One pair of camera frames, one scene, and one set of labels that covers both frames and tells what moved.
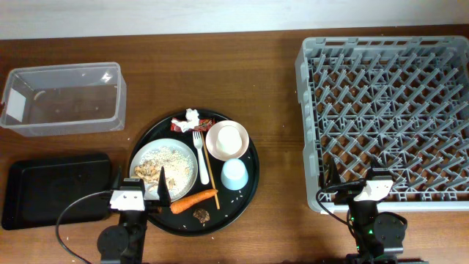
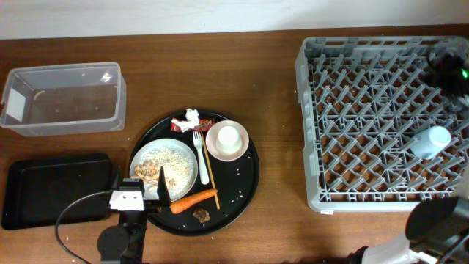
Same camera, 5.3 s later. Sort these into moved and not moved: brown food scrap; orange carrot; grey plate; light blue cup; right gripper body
Moved: right gripper body; light blue cup
Not moved: grey plate; brown food scrap; orange carrot
